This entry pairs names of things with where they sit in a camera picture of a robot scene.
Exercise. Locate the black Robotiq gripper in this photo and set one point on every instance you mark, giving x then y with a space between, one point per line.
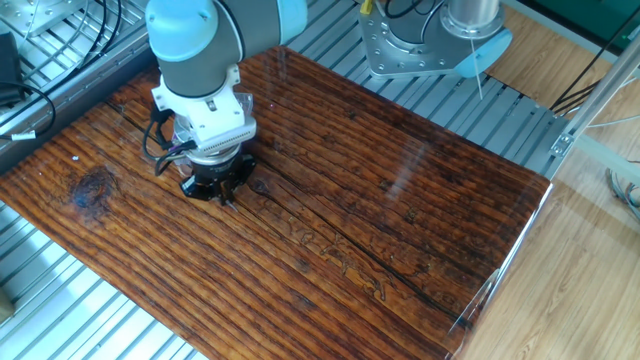
217 177

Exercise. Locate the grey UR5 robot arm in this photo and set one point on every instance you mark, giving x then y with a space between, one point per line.
200 55

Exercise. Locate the wood grain table board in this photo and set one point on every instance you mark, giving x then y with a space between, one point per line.
300 275

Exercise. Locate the yellow tag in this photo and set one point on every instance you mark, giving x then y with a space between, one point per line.
366 6

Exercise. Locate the black power adapter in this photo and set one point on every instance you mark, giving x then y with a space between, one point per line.
9 65

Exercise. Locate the silver perforated metal plate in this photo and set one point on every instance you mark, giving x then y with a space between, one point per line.
45 12

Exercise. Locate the aluminium edge rail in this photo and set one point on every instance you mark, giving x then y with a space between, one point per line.
100 83

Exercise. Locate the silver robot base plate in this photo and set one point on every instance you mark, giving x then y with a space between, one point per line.
395 55

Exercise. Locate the aluminium frame post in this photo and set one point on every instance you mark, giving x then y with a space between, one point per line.
600 92

